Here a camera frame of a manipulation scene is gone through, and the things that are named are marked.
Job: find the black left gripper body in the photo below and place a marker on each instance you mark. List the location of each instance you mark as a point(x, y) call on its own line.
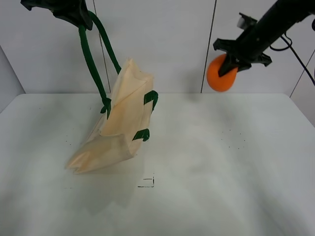
point(72, 11)

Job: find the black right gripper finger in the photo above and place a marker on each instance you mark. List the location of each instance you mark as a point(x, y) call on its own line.
point(229, 63)

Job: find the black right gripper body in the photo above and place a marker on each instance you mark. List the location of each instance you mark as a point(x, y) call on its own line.
point(248, 48)

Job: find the orange with stem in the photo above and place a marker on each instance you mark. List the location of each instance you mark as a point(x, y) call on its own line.
point(217, 83)

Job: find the white linen bag green handles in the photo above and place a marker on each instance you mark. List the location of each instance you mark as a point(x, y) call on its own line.
point(125, 119)

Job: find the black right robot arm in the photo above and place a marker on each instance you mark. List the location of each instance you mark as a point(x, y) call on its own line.
point(283, 15)

